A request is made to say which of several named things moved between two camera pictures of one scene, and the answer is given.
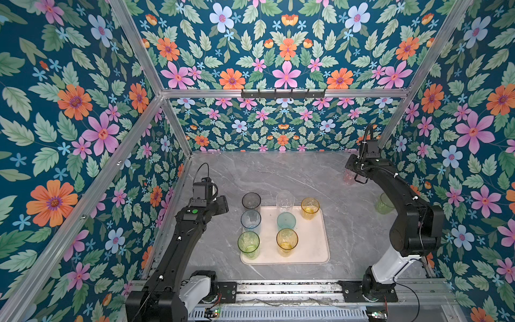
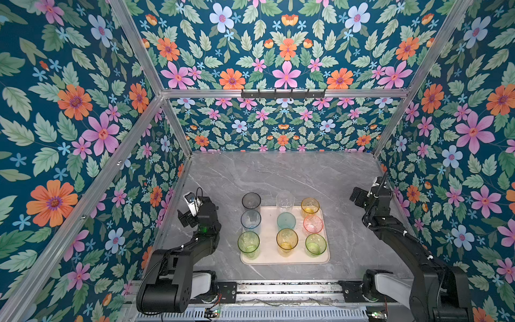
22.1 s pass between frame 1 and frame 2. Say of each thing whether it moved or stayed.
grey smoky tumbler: stayed
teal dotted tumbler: stayed
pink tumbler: moved
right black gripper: moved
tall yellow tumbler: stayed
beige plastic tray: stayed
